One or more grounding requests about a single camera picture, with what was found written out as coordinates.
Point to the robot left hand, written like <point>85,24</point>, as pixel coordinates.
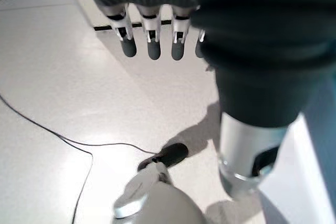
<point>262,37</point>

